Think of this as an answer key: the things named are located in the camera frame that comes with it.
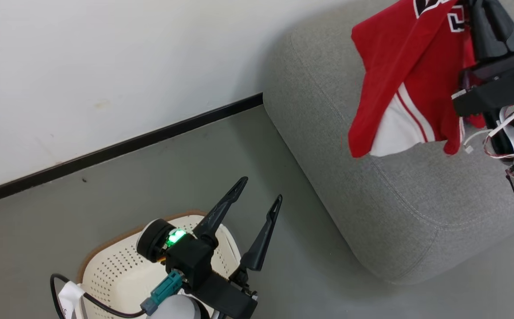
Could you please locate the grey fabric sofa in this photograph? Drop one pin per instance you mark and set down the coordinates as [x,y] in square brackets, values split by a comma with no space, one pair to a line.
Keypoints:
[372,195]

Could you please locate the cream laundry basket brown rim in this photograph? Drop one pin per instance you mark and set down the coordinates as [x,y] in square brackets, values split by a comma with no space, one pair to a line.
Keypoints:
[119,274]

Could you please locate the black round wrist joint green light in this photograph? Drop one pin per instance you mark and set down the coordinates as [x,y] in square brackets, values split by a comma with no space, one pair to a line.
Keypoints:
[152,241]

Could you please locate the dark baseboard strip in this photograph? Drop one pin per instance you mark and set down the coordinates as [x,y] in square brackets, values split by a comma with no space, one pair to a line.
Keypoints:
[119,148]

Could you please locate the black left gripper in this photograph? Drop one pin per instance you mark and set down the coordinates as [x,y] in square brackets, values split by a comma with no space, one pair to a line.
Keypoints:
[228,299]

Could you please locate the black cube wrist camera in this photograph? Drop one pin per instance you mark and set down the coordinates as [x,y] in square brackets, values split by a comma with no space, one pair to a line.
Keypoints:
[190,261]

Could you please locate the red and white jersey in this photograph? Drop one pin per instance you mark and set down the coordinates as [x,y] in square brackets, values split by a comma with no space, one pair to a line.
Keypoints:
[398,57]

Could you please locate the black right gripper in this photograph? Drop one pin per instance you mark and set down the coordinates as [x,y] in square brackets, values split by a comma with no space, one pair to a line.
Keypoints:
[500,86]

